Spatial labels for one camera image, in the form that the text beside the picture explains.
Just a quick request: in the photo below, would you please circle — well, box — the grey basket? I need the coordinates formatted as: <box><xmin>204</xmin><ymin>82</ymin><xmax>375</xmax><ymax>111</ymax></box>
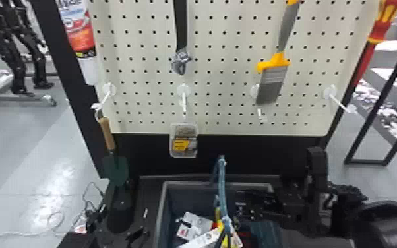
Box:
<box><xmin>152</xmin><ymin>179</ymin><xmax>284</xmax><ymax>248</ymax></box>

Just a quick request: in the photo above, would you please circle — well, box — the white card packet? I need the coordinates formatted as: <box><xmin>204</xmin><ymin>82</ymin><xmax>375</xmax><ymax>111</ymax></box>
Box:
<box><xmin>175</xmin><ymin>211</ymin><xmax>214</xmax><ymax>242</ymax></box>

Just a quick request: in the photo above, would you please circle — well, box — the black adjustable wrench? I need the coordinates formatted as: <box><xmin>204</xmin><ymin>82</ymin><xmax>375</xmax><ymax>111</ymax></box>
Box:
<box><xmin>171</xmin><ymin>0</ymin><xmax>193</xmax><ymax>77</ymax></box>

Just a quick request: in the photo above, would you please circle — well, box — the red and white packet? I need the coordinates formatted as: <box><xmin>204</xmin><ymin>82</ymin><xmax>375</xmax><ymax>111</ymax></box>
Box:
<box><xmin>55</xmin><ymin>0</ymin><xmax>98</xmax><ymax>59</ymax></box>

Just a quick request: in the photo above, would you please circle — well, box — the green trowel with wooden handle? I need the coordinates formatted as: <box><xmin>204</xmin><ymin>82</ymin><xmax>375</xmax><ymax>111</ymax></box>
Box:
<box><xmin>96</xmin><ymin>115</ymin><xmax>131</xmax><ymax>188</ymax></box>

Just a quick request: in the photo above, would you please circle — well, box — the clear packet with yellow label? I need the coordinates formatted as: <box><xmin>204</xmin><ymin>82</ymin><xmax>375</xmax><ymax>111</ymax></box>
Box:
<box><xmin>168</xmin><ymin>122</ymin><xmax>200</xmax><ymax>160</ymax></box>

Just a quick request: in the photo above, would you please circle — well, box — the grey and yellow paint brush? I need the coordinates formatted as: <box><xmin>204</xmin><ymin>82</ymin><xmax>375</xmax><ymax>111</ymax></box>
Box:
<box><xmin>255</xmin><ymin>0</ymin><xmax>303</xmax><ymax>106</ymax></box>

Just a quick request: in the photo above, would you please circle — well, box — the blue and yellow hand tool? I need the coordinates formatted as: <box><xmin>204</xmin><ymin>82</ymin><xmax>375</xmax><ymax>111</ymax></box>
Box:
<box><xmin>210</xmin><ymin>155</ymin><xmax>243</xmax><ymax>248</ymax></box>

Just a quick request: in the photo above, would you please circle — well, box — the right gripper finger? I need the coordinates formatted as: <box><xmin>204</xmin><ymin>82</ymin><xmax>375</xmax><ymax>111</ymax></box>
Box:
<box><xmin>234</xmin><ymin>189</ymin><xmax>279</xmax><ymax>206</ymax></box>
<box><xmin>234</xmin><ymin>206</ymin><xmax>279</xmax><ymax>223</ymax></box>

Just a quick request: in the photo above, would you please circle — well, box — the white pegboard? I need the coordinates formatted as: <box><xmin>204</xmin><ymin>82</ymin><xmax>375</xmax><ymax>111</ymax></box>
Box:
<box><xmin>28</xmin><ymin>0</ymin><xmax>381</xmax><ymax>235</ymax></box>

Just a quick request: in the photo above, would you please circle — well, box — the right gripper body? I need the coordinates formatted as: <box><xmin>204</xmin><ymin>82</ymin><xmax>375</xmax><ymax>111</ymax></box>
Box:
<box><xmin>276</xmin><ymin>187</ymin><xmax>307</xmax><ymax>227</ymax></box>

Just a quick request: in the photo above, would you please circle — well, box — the black side table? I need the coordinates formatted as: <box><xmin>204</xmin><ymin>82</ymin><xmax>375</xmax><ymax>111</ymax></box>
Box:
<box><xmin>343</xmin><ymin>39</ymin><xmax>397</xmax><ymax>174</ymax></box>

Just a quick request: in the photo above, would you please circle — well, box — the red and yellow screwdriver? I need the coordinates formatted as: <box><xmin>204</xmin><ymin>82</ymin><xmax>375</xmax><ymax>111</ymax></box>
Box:
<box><xmin>351</xmin><ymin>0</ymin><xmax>397</xmax><ymax>88</ymax></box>

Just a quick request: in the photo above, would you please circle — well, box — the white cable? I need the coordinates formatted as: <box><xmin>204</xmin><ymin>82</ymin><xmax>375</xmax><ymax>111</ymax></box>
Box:
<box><xmin>0</xmin><ymin>181</ymin><xmax>104</xmax><ymax>241</ymax></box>

